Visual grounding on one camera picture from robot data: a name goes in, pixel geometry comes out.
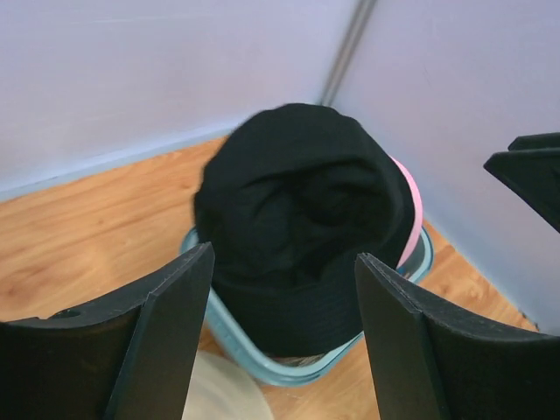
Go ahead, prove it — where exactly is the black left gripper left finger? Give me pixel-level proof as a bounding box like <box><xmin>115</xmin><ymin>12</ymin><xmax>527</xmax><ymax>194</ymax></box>
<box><xmin>1</xmin><ymin>243</ymin><xmax>214</xmax><ymax>419</ymax></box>

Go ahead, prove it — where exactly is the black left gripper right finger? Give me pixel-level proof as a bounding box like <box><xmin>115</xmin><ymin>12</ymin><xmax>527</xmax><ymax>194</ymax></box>
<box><xmin>355</xmin><ymin>254</ymin><xmax>559</xmax><ymax>419</ymax></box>

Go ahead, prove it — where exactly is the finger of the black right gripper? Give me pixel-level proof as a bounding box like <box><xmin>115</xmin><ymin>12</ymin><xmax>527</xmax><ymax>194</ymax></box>
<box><xmin>484</xmin><ymin>132</ymin><xmax>560</xmax><ymax>230</ymax></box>

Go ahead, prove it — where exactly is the beige bucket hat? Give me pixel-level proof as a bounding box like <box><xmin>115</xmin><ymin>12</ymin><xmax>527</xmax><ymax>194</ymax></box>
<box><xmin>182</xmin><ymin>350</ymin><xmax>274</xmax><ymax>420</ymax></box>

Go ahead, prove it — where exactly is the black pink-lined hat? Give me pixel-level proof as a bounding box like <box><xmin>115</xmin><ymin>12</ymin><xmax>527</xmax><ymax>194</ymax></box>
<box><xmin>193</xmin><ymin>103</ymin><xmax>424</xmax><ymax>358</ymax></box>

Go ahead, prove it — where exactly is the grey plastic basket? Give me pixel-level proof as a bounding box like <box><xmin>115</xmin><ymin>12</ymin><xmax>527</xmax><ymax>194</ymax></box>
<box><xmin>180</xmin><ymin>227</ymin><xmax>434</xmax><ymax>387</ymax></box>

